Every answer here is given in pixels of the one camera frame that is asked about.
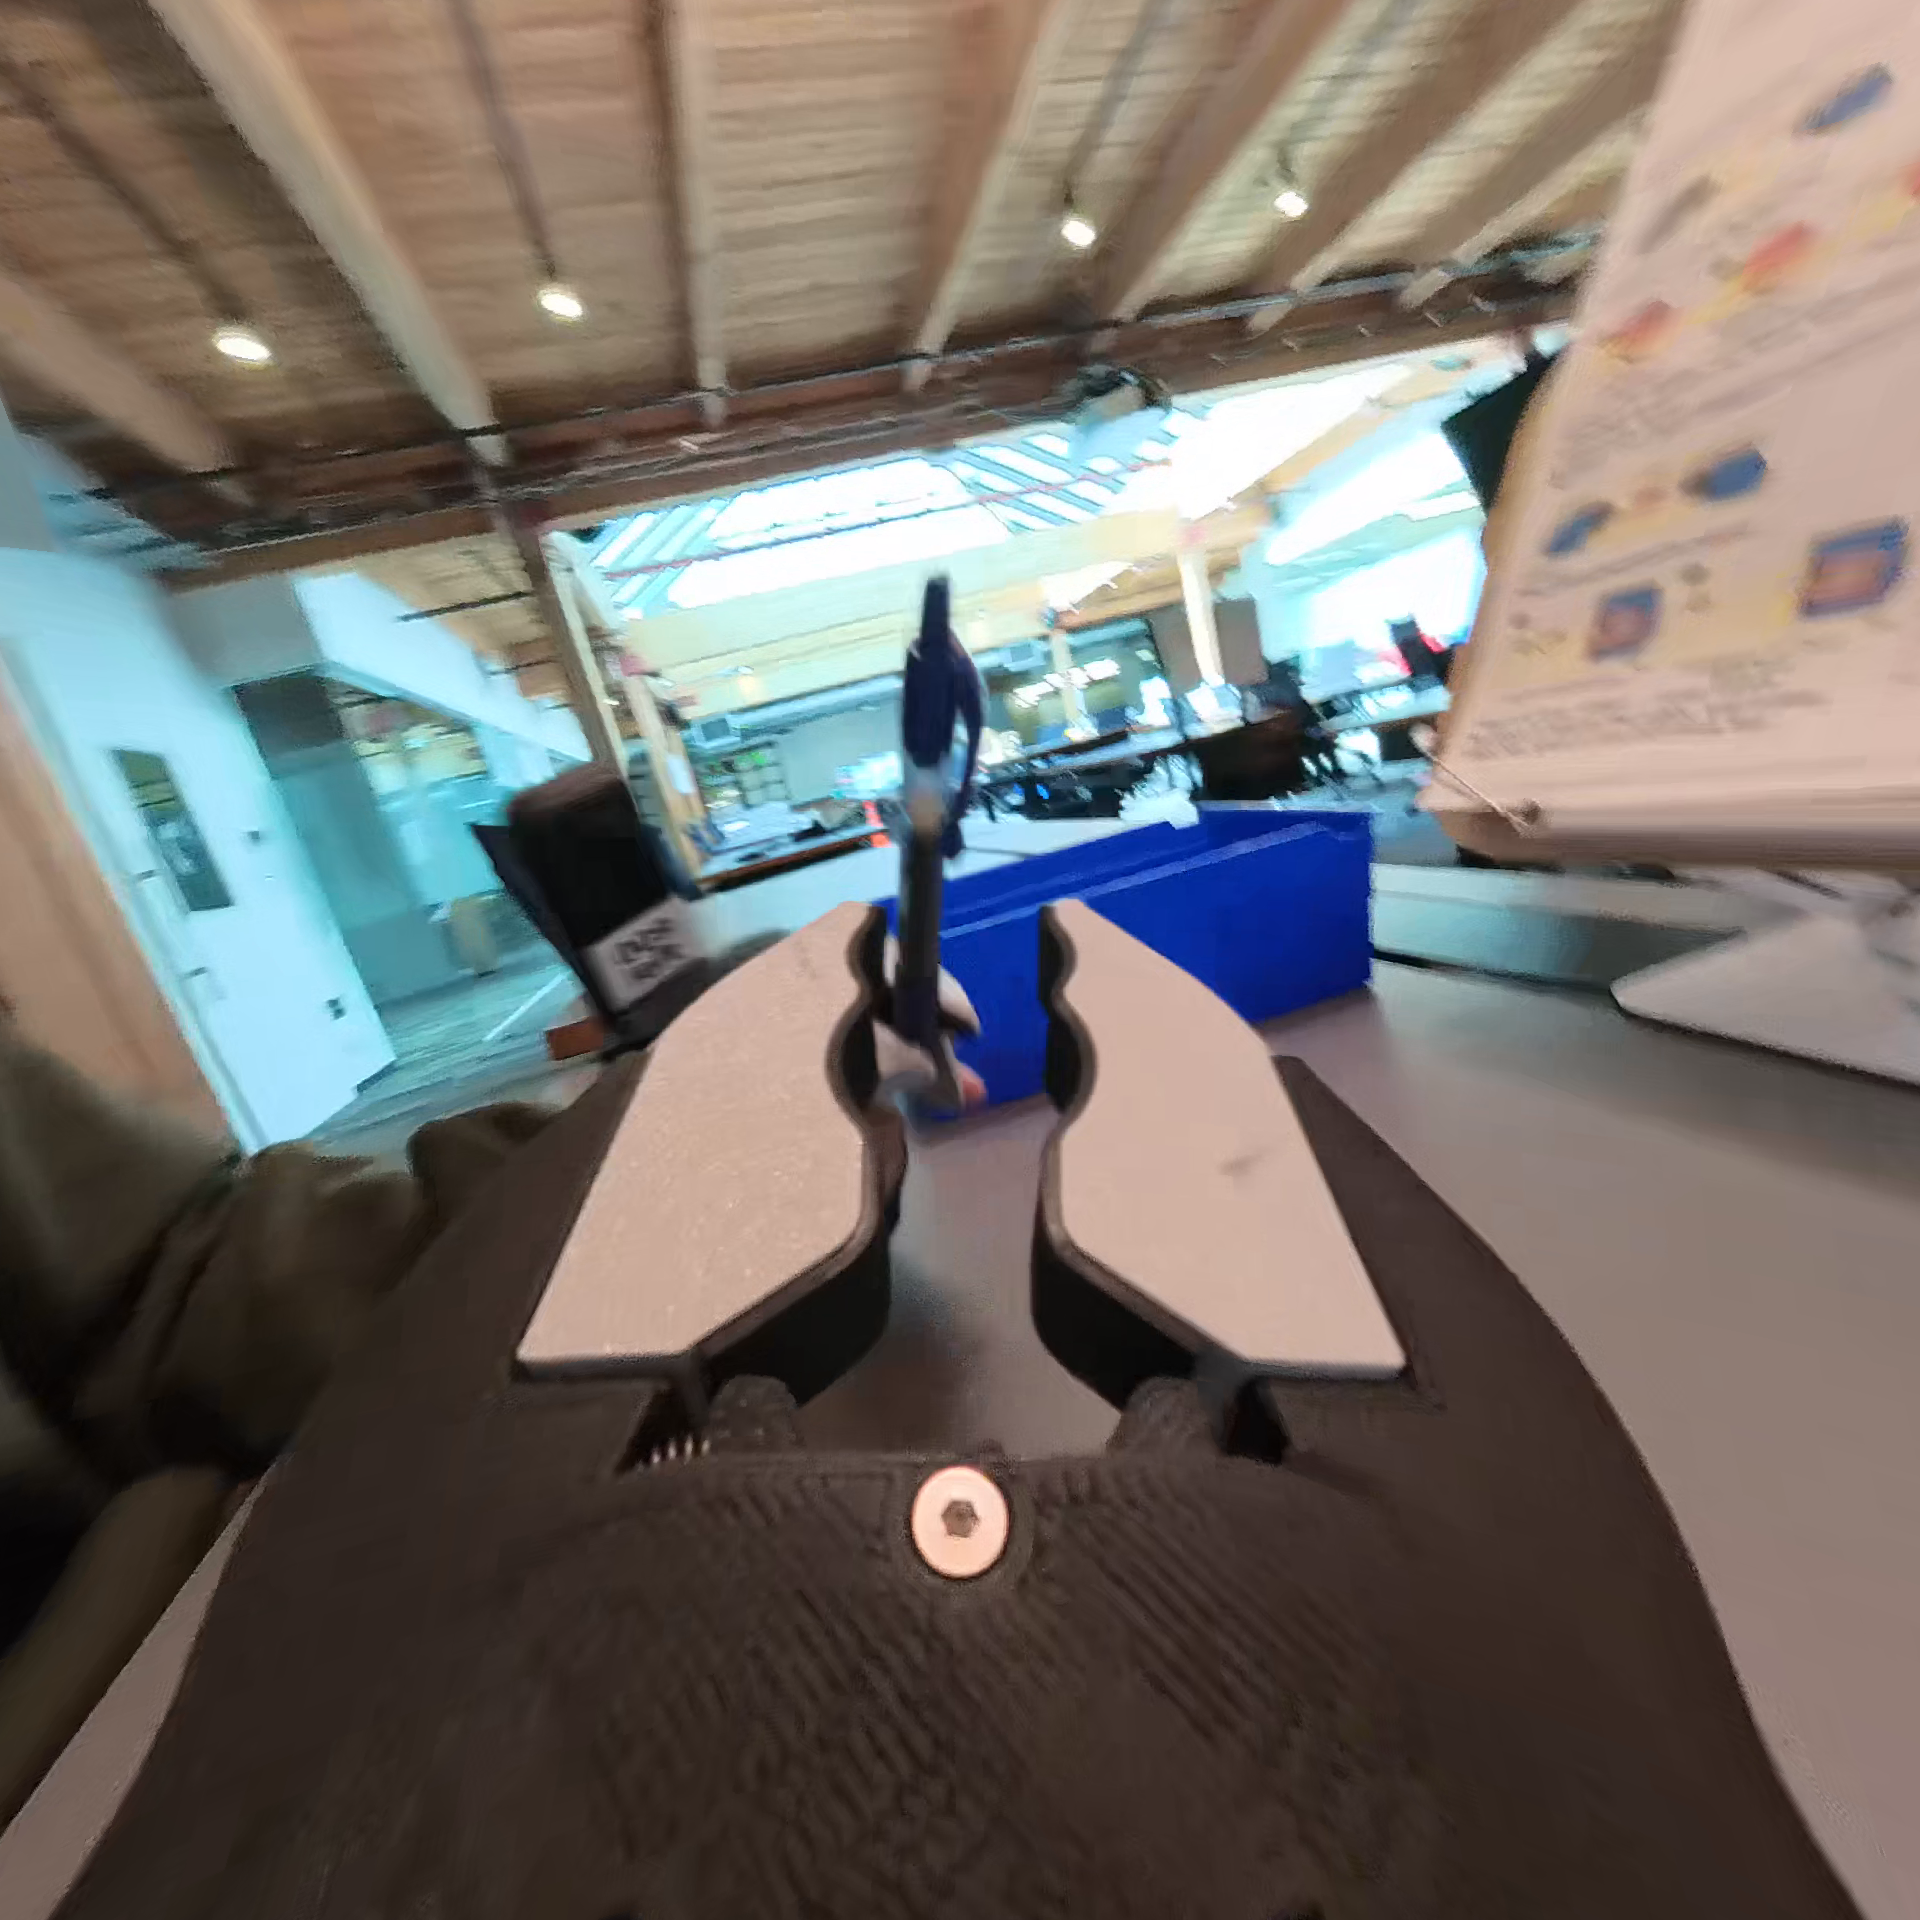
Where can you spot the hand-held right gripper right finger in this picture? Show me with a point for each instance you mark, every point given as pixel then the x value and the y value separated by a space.
pixel 1215 1200

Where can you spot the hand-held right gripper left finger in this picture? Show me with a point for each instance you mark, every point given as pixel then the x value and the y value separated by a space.
pixel 720 1185

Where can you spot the blue ballpoint pen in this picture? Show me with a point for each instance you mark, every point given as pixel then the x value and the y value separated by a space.
pixel 927 780

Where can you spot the blue plastic bin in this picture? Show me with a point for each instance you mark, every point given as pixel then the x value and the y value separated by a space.
pixel 1200 930

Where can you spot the background office desks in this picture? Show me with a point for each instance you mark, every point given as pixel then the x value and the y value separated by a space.
pixel 1200 733

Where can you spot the white stand base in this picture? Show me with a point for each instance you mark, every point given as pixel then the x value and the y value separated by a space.
pixel 1786 997

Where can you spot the ceiling spot lamp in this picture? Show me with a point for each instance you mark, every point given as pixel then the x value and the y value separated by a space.
pixel 1077 229
pixel 1289 200

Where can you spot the black flat panel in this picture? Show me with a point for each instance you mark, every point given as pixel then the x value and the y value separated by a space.
pixel 1500 427

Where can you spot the printed instruction sheet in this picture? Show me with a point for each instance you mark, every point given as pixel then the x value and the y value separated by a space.
pixel 1725 450

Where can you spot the dark wall notice panel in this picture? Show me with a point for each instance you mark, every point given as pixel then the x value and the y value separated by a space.
pixel 173 827

